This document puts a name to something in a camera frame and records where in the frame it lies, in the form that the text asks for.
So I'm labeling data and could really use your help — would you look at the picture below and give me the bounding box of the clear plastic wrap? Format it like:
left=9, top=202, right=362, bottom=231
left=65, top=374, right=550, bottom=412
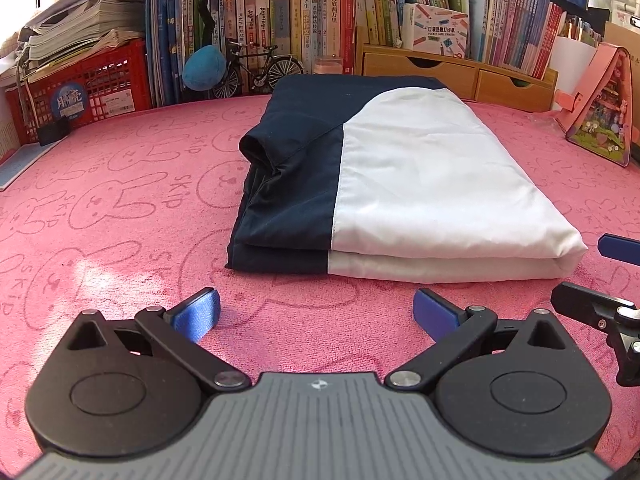
left=530, top=109, right=571, bottom=132

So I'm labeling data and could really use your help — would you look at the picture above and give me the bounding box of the white paper bag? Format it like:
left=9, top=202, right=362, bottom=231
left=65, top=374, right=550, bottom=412
left=554, top=35, right=599, bottom=83

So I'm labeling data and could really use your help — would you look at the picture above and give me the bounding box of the red plastic crate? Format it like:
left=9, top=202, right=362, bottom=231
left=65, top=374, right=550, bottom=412
left=5, top=37, right=153, bottom=143

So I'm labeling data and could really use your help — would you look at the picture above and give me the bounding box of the blue plush ball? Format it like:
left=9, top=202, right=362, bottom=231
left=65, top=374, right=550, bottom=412
left=182, top=45, right=227, bottom=92

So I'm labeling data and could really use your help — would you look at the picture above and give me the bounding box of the row of thin picture books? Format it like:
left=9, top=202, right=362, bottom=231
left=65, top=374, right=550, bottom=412
left=562, top=12, right=605, bottom=48

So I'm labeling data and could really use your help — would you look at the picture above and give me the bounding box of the black model bicycle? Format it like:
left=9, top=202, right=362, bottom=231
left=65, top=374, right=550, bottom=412
left=212, top=42, right=305, bottom=101

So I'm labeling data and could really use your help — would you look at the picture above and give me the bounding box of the pink house-shaped toy box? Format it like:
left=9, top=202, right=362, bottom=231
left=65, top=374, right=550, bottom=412
left=552, top=42, right=640, bottom=167

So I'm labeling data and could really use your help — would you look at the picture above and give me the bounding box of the small black box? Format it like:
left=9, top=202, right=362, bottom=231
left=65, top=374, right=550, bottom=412
left=37, top=120, right=72, bottom=147

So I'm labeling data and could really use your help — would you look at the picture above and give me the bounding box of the row of mixed upright books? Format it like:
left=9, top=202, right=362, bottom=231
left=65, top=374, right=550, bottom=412
left=145, top=0, right=358, bottom=108

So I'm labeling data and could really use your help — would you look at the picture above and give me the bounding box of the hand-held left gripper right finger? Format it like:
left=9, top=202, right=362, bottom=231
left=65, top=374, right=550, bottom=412
left=387, top=287, right=576, bottom=391

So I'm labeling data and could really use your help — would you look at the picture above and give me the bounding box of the pink rabbit print blanket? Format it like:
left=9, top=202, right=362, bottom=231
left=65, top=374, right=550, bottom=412
left=0, top=92, right=640, bottom=480

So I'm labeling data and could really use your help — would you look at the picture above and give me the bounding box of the cardboard box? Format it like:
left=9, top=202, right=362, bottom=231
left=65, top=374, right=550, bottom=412
left=602, top=20, right=640, bottom=68

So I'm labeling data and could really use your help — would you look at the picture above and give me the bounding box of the stack of papers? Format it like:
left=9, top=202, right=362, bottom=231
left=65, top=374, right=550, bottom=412
left=17, top=0, right=148, bottom=78

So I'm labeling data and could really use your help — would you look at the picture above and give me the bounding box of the clear plastic jar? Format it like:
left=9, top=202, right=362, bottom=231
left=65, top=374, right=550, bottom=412
left=312, top=55, right=344, bottom=76

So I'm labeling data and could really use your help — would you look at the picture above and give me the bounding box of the navy and white jacket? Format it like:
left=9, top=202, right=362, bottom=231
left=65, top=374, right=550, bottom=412
left=225, top=75, right=590, bottom=285

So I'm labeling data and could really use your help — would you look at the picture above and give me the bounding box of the row of thin series books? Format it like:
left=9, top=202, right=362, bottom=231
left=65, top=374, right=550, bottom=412
left=350, top=0, right=568, bottom=81

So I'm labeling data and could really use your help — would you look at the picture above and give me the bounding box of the wooden desk organizer with drawers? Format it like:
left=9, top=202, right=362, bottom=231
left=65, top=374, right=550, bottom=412
left=361, top=44, right=558, bottom=111

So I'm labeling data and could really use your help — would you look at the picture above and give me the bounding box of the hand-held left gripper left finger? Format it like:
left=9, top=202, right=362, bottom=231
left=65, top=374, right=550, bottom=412
left=67, top=287, right=251, bottom=394

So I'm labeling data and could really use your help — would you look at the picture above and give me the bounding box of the white pencil print box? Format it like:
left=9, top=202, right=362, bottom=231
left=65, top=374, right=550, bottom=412
left=401, top=2, right=470, bottom=59

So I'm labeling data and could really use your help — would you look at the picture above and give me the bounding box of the grey blue pad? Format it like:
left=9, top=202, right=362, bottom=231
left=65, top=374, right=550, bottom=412
left=0, top=141, right=63, bottom=192

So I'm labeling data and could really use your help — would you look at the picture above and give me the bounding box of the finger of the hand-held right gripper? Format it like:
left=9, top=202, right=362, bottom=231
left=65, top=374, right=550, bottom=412
left=551, top=282, right=640, bottom=387
left=597, top=234, right=640, bottom=261

